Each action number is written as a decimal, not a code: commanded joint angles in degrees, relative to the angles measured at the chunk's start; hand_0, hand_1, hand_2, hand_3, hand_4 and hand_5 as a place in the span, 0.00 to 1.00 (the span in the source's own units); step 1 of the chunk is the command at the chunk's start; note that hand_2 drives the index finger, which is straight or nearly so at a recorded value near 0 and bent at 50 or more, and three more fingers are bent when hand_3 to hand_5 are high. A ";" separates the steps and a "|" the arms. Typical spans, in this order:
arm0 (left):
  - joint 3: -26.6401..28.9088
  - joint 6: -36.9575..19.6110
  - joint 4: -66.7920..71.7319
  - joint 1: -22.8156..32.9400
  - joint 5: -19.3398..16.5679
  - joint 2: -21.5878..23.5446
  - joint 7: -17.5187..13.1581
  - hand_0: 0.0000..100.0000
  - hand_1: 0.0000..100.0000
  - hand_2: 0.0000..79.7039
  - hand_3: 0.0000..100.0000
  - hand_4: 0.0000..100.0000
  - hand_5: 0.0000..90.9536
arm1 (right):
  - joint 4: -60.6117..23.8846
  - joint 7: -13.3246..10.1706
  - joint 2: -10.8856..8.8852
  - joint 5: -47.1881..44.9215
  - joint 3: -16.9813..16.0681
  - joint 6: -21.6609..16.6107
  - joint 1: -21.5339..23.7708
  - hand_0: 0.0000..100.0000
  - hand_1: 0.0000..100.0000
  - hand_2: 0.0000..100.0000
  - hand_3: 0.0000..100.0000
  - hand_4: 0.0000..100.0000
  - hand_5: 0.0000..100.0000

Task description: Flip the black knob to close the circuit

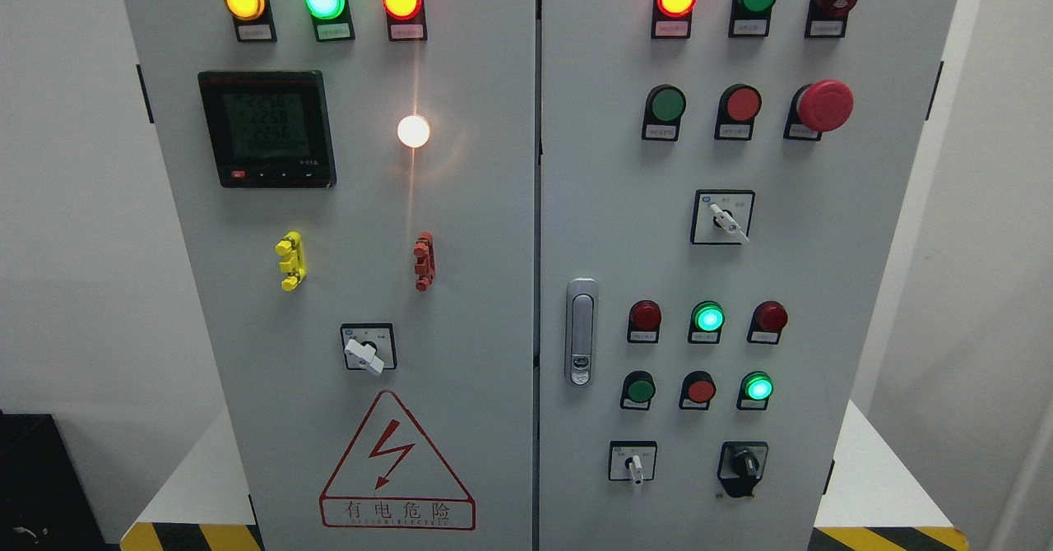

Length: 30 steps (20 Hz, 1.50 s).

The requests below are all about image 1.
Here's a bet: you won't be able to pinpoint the black knob selector switch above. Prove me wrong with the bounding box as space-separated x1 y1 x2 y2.
716 440 768 498

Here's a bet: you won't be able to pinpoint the red terminal connector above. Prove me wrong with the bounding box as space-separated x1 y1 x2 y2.
411 231 436 292

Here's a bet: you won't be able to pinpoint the dark red indicator light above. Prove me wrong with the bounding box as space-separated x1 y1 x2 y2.
627 299 662 345

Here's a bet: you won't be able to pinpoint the white lit indicator lamp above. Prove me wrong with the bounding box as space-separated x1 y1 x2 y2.
397 113 432 149

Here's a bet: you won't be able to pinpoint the green push button lower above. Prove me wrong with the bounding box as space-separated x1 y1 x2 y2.
619 370 656 411

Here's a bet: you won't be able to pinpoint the green push button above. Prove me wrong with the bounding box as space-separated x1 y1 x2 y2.
619 370 656 411
642 84 687 141

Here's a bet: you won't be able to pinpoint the green lit indicator middle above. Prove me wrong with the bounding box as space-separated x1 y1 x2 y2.
688 300 726 345

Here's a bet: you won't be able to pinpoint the green push button upper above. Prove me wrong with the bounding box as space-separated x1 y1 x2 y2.
642 84 687 141

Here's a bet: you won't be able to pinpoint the grey cabinet left door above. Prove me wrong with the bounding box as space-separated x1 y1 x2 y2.
124 0 536 550

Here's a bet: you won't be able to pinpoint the grey cabinet door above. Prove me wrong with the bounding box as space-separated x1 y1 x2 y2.
539 0 957 550
124 0 536 550

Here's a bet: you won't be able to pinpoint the red push button lower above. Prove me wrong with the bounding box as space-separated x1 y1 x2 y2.
680 371 716 411

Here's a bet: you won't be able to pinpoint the red push button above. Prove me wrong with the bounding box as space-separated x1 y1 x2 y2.
680 371 716 411
713 84 763 141

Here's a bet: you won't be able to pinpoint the grey cabinet right door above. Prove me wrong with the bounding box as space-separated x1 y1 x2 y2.
539 0 957 550

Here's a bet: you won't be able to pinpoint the yellow terminal connector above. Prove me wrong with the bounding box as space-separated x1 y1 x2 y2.
274 231 306 292

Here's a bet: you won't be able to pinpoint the red indicator light right middle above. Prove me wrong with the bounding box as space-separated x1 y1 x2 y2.
747 300 789 345

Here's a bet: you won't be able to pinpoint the red electric hazard warning sticker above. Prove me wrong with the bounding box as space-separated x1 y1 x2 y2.
319 390 476 531

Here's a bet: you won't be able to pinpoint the red push button upper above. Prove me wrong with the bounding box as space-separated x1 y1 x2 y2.
713 84 763 141

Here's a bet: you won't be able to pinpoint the green indicator light lower right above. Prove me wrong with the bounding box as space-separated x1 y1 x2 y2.
736 371 773 411

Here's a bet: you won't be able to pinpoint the red lit indicator light left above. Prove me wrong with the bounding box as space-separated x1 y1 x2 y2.
381 0 428 42

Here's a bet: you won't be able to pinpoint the red lit indicator light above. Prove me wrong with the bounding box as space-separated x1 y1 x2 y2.
651 0 697 39
381 0 428 42

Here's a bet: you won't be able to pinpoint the black digital power meter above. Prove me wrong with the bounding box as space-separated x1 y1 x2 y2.
197 70 337 188

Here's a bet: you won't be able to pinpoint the red lit indicator light right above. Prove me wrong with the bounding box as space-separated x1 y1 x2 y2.
651 0 697 39

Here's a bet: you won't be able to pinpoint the green lit indicator light top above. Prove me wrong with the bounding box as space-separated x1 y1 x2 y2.
304 0 356 43

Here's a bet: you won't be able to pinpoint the red emergency stop mushroom button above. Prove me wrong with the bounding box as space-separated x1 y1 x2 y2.
783 79 855 141

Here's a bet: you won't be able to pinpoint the green unlit indicator top right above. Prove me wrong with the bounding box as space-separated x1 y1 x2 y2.
727 0 777 38

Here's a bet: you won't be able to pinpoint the yellow indicator light top left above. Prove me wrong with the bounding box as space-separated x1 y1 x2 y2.
225 0 277 43

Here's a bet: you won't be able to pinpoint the red black buzzer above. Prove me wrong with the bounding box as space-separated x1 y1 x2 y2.
804 0 858 39

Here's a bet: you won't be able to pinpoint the white platform base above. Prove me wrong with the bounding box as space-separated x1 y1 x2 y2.
120 404 969 550

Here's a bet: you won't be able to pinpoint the black box at left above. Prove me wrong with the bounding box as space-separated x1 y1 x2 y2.
1 414 108 550

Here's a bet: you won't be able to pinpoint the silver cabinet door handle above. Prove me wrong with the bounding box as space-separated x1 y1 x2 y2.
564 278 598 387

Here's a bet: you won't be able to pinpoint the white lever selector switch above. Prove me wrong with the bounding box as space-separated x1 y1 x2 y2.
340 322 398 377

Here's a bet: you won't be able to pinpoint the white key selector switch upper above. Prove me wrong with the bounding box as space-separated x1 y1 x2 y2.
689 190 756 245

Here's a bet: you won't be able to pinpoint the white selector switch bottom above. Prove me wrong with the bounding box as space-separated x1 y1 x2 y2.
608 440 658 496

